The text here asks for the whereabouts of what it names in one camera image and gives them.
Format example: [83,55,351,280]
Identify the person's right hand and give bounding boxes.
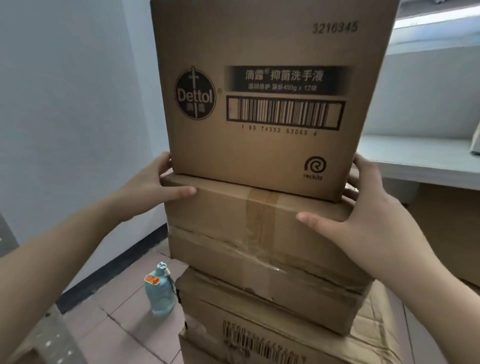
[296,153,434,294]

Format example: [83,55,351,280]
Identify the person's left hand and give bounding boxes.
[112,151,198,225]

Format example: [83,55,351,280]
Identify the taped plain cardboard box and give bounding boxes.
[160,169,376,336]

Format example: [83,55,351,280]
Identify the person's right forearm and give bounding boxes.
[377,244,480,364]

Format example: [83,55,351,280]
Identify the person's left forearm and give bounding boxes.
[0,187,130,364]

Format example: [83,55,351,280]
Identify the printed barcode cardboard box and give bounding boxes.
[150,0,400,203]

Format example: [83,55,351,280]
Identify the light blue water bottle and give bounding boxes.
[144,261,177,318]

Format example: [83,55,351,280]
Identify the crumpled barcode cardboard box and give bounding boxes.
[175,262,406,364]

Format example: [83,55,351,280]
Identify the large brown cardboard box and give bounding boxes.
[407,183,480,290]

